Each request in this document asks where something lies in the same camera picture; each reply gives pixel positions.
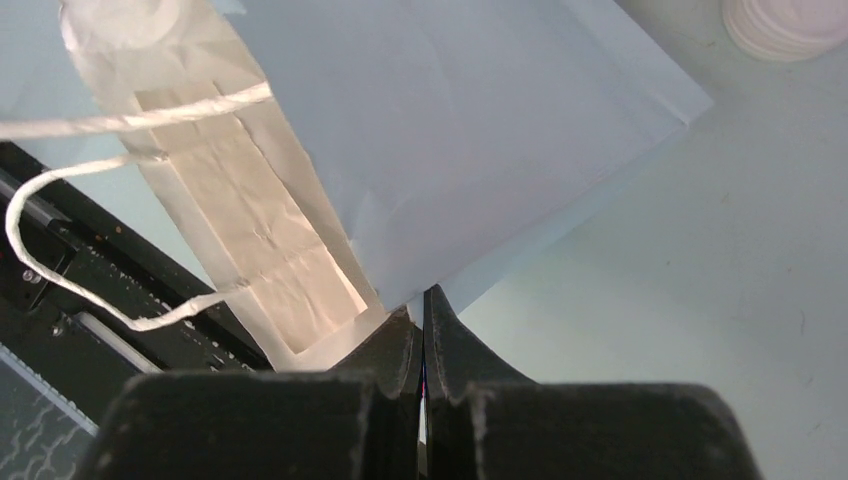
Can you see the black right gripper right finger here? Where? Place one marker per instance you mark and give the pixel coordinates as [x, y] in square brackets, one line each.
[487, 420]

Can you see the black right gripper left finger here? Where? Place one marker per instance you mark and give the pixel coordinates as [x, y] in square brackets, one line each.
[357, 420]

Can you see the white paper bag with handles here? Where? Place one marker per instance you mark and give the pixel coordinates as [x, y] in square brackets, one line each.
[170, 89]

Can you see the stack of white lids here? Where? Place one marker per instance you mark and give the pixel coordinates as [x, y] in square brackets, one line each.
[785, 30]

